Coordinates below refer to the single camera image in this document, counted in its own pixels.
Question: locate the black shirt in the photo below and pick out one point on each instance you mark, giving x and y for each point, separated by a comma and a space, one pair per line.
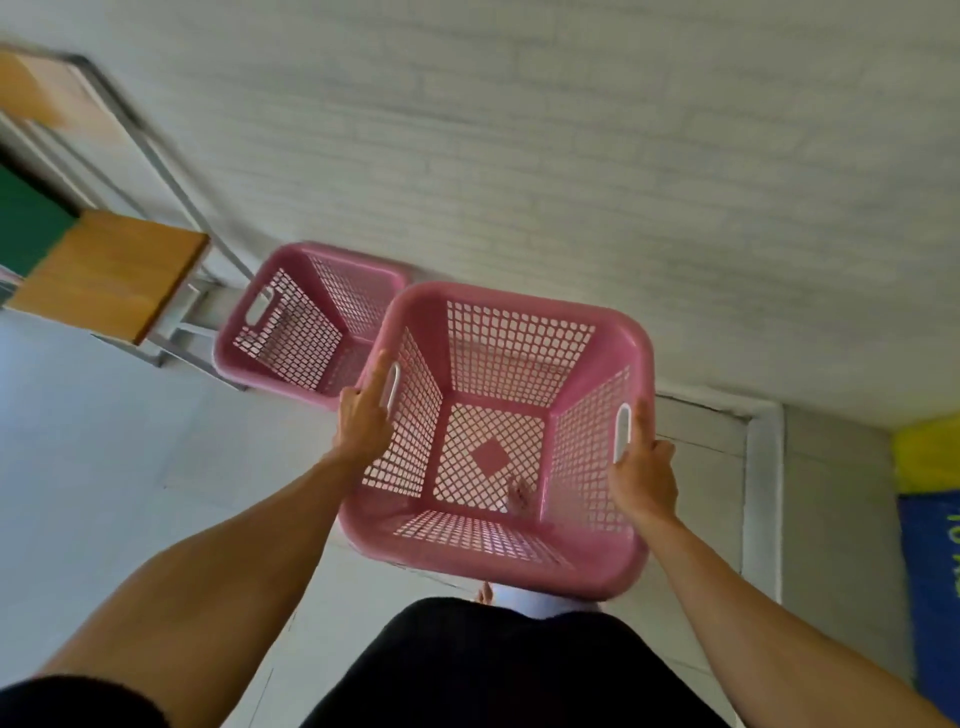
487, 675

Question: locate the wooden table with metal frame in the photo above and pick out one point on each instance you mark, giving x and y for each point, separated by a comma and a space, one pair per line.
37, 90

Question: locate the wooden chair with metal frame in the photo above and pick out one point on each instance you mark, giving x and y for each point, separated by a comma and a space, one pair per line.
112, 270

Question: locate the pink plastic laundry basket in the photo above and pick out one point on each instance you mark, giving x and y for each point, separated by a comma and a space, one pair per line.
330, 255
489, 455

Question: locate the blue label strip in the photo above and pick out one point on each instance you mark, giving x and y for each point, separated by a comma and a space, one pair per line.
934, 600

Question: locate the person's right hand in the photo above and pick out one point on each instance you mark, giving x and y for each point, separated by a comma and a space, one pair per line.
645, 480

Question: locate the green board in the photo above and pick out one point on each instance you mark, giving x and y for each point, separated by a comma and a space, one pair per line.
30, 225

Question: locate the light grey trousers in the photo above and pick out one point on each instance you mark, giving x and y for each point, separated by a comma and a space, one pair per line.
540, 604

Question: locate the person's left foot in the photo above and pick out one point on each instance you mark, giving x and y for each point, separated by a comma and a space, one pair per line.
484, 593

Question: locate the person's left forearm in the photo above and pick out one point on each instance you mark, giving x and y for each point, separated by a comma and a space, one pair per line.
225, 570

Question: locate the person's right forearm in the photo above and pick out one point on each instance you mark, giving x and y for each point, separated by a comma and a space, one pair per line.
750, 645

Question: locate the person's right foot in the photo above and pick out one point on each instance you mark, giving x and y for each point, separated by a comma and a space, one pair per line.
518, 500

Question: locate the person's left hand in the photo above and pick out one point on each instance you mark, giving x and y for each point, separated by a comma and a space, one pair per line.
364, 424

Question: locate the person's foot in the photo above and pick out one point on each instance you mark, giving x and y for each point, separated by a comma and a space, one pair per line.
484, 593
518, 500

